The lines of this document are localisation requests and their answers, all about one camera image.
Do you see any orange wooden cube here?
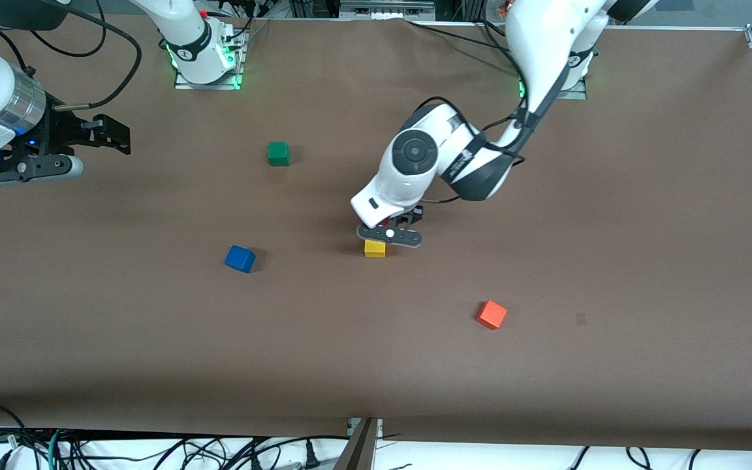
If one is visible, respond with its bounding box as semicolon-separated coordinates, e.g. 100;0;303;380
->
476;300;509;331

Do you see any blue wooden cube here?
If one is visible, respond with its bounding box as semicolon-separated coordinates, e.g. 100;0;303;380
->
224;245;257;274

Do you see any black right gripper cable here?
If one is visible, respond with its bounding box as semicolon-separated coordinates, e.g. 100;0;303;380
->
53;0;144;112

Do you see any black looped cable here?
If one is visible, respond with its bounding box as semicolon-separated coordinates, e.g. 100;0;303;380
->
29;0;106;59

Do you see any white power strip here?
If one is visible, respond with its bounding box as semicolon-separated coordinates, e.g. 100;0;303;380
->
339;0;436;19

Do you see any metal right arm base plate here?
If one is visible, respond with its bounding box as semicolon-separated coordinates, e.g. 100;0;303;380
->
173;25;247;91

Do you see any black base cable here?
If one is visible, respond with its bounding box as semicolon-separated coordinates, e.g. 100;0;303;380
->
405;19;515;52

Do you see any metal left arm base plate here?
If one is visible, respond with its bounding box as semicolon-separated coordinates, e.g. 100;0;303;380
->
518;77;588;101

